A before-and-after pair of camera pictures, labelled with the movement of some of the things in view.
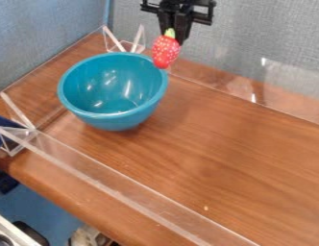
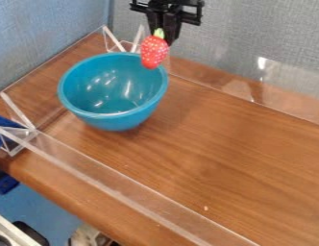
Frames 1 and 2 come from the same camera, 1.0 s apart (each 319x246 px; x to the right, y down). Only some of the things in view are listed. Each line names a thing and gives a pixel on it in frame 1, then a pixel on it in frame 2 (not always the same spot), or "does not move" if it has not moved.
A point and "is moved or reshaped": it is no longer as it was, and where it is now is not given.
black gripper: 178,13 -> 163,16
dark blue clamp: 5,183 does not move
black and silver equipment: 16,233 does not move
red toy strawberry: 166,49 is moved or reshaped
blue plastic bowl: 112,89 does not move
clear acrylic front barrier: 35,148 does not move
